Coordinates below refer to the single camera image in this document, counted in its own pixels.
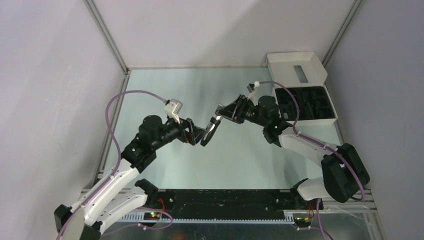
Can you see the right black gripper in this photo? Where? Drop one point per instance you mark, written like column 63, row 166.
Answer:
column 239, row 109

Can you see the white storage box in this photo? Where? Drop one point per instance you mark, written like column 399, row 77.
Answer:
column 300, row 88

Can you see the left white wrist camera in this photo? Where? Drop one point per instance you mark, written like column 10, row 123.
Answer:
column 172, row 108

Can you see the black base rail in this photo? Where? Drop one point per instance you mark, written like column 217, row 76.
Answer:
column 229, row 204

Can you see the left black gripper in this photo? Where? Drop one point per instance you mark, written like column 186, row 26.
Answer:
column 189, row 130

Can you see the silver black hair clipper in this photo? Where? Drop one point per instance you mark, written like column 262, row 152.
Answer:
column 211, row 128

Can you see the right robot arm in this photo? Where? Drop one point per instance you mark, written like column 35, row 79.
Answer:
column 343, row 172

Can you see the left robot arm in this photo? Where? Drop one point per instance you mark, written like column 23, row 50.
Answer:
column 97, row 210

